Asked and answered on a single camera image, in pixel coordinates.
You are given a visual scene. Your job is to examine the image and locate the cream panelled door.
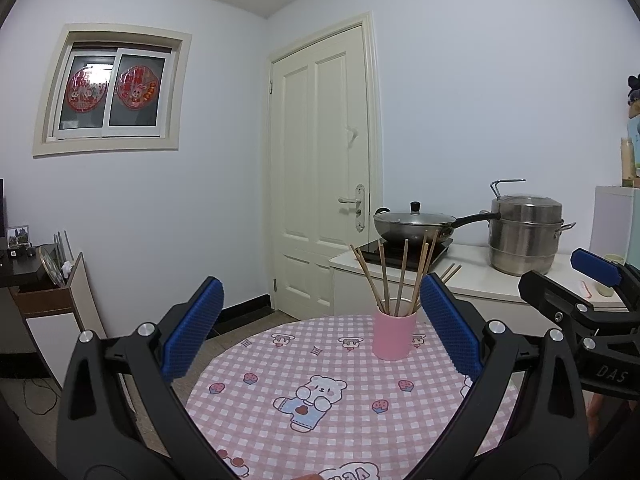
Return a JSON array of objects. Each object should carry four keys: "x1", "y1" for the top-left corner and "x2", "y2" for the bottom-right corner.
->
[{"x1": 264, "y1": 10, "x2": 384, "y2": 322}]

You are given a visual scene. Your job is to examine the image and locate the cream bottle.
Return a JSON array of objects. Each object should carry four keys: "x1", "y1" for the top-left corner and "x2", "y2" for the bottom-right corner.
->
[{"x1": 620, "y1": 136, "x2": 637, "y2": 187}]

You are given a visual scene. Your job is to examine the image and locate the white paper packet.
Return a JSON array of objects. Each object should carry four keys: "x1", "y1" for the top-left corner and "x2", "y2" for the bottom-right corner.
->
[{"x1": 552, "y1": 274, "x2": 596, "y2": 302}]

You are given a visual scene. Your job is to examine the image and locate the leaning white board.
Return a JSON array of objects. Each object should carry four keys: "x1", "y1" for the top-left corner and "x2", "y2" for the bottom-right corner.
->
[{"x1": 64, "y1": 252, "x2": 109, "y2": 342}]

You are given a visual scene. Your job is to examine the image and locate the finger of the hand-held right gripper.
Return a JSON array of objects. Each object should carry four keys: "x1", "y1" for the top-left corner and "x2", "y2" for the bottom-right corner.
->
[
  {"x1": 570, "y1": 247, "x2": 640, "y2": 307},
  {"x1": 517, "y1": 270, "x2": 640, "y2": 347}
]

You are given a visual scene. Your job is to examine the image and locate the white cabinet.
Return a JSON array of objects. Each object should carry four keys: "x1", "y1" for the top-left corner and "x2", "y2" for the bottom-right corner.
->
[{"x1": 329, "y1": 244, "x2": 632, "y2": 333}]

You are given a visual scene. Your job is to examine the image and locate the round decorated plate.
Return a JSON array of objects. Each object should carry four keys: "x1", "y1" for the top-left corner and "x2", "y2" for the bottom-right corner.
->
[{"x1": 39, "y1": 245, "x2": 69, "y2": 289}]

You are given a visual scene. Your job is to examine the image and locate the black induction cooktop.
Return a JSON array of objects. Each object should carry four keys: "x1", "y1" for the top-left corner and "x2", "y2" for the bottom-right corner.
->
[{"x1": 356, "y1": 237, "x2": 455, "y2": 272}]

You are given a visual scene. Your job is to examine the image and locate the round red window decoration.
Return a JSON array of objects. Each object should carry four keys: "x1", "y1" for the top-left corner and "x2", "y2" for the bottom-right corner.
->
[
  {"x1": 66, "y1": 66, "x2": 109, "y2": 112},
  {"x1": 117, "y1": 63, "x2": 156, "y2": 110}
]

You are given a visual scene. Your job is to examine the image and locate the pink cup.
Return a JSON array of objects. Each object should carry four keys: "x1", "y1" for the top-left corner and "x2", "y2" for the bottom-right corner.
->
[{"x1": 371, "y1": 307, "x2": 419, "y2": 362}]

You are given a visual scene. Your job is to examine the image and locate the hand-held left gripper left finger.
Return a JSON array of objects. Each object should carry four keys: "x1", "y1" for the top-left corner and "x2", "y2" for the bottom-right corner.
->
[{"x1": 56, "y1": 276, "x2": 237, "y2": 480}]

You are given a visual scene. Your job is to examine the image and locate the small photo frame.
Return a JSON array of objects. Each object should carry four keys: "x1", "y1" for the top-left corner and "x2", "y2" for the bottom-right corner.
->
[{"x1": 6, "y1": 225, "x2": 32, "y2": 249}]

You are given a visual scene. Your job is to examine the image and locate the dark wooden cabinet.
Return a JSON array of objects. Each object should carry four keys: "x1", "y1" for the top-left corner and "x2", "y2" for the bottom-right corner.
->
[{"x1": 0, "y1": 255, "x2": 86, "y2": 392}]

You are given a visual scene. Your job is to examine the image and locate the person's right hand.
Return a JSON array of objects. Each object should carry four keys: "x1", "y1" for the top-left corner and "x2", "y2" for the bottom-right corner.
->
[{"x1": 585, "y1": 391, "x2": 607, "y2": 439}]

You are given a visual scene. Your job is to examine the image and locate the stainless steel steamer pot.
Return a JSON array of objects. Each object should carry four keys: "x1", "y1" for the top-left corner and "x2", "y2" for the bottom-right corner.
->
[{"x1": 480, "y1": 178, "x2": 577, "y2": 277}]

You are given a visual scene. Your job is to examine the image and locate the black floor cable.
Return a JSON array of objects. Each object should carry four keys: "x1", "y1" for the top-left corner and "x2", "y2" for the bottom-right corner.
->
[{"x1": 22, "y1": 376, "x2": 59, "y2": 417}]

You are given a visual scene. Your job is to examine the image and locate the pale green cup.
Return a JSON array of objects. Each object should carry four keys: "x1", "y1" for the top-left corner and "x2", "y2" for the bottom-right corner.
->
[{"x1": 594, "y1": 253, "x2": 626, "y2": 299}]

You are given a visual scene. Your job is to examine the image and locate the leaning grey metal trays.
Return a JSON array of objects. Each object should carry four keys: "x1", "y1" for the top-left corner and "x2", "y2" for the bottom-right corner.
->
[{"x1": 52, "y1": 230, "x2": 76, "y2": 267}]

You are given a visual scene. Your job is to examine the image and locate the cream framed window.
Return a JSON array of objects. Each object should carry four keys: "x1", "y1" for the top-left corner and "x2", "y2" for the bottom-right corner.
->
[{"x1": 32, "y1": 22, "x2": 194, "y2": 157}]

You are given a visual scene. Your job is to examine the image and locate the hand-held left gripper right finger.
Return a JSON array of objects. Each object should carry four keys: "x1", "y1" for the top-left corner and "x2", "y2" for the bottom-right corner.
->
[{"x1": 406, "y1": 272, "x2": 592, "y2": 480}]

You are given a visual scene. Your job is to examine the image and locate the bunch of wooden chopsticks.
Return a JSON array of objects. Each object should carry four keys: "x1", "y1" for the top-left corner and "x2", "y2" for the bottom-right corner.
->
[{"x1": 349, "y1": 229, "x2": 463, "y2": 317}]

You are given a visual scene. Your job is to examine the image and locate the glass wok lid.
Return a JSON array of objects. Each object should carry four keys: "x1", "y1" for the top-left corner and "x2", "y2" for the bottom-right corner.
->
[{"x1": 374, "y1": 201, "x2": 457, "y2": 225}]

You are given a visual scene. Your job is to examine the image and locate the cream door handle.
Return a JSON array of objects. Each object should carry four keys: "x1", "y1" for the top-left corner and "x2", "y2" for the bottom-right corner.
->
[{"x1": 338, "y1": 184, "x2": 368, "y2": 234}]

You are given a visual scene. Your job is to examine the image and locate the steel wok with black handle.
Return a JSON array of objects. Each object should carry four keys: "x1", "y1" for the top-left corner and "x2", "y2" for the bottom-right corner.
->
[{"x1": 372, "y1": 201, "x2": 502, "y2": 247}]

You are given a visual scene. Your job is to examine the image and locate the white fridge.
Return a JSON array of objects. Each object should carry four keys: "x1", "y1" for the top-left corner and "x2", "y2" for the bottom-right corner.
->
[{"x1": 592, "y1": 185, "x2": 640, "y2": 282}]

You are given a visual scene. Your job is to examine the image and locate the pink checked tablecloth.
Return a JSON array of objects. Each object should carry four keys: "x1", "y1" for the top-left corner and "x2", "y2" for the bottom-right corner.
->
[{"x1": 185, "y1": 312, "x2": 521, "y2": 480}]

